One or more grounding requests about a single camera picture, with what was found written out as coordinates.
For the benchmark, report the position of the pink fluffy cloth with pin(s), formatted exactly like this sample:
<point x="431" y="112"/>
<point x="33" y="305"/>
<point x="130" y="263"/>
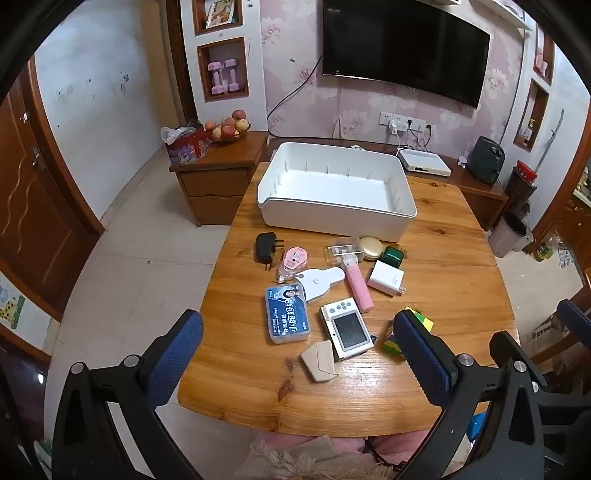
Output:
<point x="323" y="457"/>

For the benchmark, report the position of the wooden door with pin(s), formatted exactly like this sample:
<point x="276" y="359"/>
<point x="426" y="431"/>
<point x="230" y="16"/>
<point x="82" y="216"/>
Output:
<point x="32" y="207"/>

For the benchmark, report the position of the beige small case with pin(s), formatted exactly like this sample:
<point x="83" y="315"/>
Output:
<point x="318" y="362"/>

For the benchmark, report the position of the white plastic bag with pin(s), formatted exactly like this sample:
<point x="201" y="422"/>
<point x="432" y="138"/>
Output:
<point x="173" y="134"/>

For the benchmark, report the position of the white plastic storage bin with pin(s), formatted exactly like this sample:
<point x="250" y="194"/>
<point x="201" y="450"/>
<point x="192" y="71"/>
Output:
<point x="332" y="184"/>

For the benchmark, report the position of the grey trash bin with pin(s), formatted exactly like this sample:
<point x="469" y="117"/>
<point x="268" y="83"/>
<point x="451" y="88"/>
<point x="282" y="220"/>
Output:
<point x="508" y="235"/>

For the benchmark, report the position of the colourful puzzle cube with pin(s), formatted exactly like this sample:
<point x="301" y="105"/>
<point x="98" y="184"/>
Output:
<point x="390" y="347"/>

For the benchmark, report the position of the green square box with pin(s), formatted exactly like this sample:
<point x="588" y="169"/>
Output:
<point x="392" y="257"/>

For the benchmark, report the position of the black wall television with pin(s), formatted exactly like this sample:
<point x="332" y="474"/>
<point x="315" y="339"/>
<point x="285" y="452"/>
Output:
<point x="401" y="41"/>

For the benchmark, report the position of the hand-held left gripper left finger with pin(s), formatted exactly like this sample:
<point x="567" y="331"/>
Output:
<point x="178" y="350"/>

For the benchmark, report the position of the black power adapter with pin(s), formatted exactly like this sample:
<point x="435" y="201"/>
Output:
<point x="265" y="247"/>

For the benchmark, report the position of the white digital camera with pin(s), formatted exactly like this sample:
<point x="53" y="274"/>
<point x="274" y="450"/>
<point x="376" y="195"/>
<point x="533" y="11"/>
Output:
<point x="346" y="330"/>

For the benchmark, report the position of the gold oval case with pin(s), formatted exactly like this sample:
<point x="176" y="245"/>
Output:
<point x="371" y="249"/>

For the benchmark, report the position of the black speaker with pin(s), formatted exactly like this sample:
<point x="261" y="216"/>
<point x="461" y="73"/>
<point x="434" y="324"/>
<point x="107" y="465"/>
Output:
<point x="485" y="159"/>

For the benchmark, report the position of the blue card box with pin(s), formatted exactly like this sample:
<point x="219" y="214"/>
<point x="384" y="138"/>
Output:
<point x="286" y="314"/>

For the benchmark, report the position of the clear plastic box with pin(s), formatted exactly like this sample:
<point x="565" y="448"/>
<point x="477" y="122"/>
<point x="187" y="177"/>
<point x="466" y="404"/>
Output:
<point x="341" y="247"/>

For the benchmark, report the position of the pile of peaches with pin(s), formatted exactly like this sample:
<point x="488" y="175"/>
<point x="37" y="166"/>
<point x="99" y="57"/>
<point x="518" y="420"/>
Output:
<point x="228" y="127"/>

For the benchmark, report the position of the wooden television cabinet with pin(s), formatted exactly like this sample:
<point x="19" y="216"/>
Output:
<point x="217" y="184"/>

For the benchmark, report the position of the dark jar with red lid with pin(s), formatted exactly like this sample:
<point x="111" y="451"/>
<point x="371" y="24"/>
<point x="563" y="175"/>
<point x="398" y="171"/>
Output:
<point x="521" y="182"/>

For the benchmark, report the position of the colourful wall poster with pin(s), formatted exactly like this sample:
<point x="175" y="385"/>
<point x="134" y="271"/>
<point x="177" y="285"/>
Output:
<point x="11" y="307"/>

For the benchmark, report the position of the white tape dispenser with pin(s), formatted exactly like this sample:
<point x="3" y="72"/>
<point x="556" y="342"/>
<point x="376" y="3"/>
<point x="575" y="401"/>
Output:
<point x="318" y="281"/>

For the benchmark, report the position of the red gift bag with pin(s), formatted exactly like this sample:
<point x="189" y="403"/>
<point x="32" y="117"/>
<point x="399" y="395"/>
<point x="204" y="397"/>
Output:
<point x="187" y="150"/>

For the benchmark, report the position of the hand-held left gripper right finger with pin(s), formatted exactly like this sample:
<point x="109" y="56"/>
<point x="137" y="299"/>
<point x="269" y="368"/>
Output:
<point x="425" y="355"/>

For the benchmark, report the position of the white router box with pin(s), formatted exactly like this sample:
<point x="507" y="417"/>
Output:
<point x="425" y="161"/>

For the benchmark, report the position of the wooden framed wall niche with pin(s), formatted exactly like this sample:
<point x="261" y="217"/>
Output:
<point x="203" y="94"/>
<point x="547" y="55"/>
<point x="533" y="110"/>
<point x="197" y="18"/>

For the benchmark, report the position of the white wall power outlet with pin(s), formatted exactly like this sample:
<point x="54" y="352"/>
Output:
<point x="411" y="122"/>

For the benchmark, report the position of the white plugged charger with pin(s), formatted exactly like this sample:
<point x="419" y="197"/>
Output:
<point x="395" y="127"/>

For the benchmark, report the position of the pink correction tape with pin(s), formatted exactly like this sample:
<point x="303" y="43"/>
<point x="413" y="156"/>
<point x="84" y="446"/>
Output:
<point x="295" y="258"/>

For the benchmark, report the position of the cardboard box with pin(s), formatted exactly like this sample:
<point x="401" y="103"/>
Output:
<point x="549" y="332"/>

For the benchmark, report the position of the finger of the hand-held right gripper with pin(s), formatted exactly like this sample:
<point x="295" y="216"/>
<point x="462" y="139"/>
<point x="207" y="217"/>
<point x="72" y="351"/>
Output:
<point x="575" y="316"/>

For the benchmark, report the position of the white charger plug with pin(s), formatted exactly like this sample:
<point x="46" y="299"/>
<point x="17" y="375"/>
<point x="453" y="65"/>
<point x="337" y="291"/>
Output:
<point x="385" y="277"/>

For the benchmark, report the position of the wooden side cabinet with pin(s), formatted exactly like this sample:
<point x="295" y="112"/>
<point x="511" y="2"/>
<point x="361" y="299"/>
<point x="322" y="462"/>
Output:
<point x="575" y="221"/>

